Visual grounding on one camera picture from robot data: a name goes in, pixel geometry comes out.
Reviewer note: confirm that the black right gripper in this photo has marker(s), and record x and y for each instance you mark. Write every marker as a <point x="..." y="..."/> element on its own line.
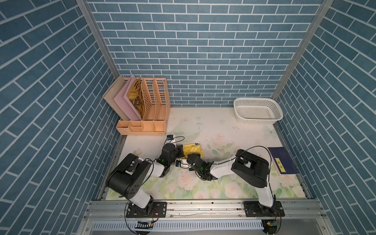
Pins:
<point x="189" y="155"/>

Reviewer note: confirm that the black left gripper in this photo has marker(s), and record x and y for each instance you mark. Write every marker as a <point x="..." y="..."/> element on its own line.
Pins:
<point x="178" y="149"/>

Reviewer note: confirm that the yellow cartoon pillowcase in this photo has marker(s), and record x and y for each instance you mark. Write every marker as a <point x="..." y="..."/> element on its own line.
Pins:
<point x="191" y="149"/>

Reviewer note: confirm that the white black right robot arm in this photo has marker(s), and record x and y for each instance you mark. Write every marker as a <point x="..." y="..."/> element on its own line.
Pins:
<point x="253" y="169"/>

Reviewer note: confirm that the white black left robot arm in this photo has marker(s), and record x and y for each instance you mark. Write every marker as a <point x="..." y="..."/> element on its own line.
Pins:
<point x="132" y="172"/>

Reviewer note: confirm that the orange plastic file organizer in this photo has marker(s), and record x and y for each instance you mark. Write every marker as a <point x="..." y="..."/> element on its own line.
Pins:
<point x="157" y="103"/>

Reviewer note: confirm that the yellow black patterned book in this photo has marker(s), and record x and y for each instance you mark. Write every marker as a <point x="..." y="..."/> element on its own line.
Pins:
<point x="135" y="96"/>

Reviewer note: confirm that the pink board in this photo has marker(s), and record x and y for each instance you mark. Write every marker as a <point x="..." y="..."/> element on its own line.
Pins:
<point x="124" y="103"/>

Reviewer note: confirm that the white perforated plastic basket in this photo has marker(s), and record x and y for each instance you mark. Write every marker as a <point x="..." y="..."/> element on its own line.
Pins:
<point x="257" y="111"/>

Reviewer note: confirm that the green circuit board left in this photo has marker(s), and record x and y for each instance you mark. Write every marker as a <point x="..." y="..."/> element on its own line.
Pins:
<point x="146" y="225"/>

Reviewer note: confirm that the green circuit board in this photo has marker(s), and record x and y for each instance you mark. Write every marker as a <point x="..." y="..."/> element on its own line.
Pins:
<point x="146" y="225"/>
<point x="272" y="223"/>

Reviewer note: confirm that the beige board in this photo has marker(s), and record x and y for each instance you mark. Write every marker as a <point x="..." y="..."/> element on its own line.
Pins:
<point x="110" y="94"/>

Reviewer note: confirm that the dark blue book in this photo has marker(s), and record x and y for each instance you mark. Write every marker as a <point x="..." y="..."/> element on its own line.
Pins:
<point x="284" y="163"/>

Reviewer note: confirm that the green circuit board right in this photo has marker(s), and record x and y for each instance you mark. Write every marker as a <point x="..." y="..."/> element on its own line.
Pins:
<point x="272" y="223"/>

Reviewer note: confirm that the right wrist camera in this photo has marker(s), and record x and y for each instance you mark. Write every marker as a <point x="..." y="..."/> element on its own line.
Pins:
<point x="181" y="164"/>

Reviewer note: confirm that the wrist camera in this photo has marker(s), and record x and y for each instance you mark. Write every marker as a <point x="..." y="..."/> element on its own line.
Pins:
<point x="181" y="164"/>
<point x="170" y="139"/>

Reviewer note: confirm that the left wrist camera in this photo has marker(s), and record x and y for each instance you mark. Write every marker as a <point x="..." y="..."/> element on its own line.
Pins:
<point x="170" y="139"/>

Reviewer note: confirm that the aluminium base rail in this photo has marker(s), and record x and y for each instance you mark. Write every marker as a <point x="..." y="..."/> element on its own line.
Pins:
<point x="206" y="217"/>

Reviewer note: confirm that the aluminium corner post left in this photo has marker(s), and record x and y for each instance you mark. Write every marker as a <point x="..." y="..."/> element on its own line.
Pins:
<point x="89" y="18"/>

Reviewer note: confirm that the aluminium corner post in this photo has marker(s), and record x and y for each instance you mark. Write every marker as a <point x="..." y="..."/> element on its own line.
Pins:
<point x="89" y="18"/>
<point x="312" y="28"/>

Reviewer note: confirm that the aluminium corner post right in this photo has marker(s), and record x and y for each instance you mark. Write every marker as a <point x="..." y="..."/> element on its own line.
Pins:
<point x="312" y="28"/>

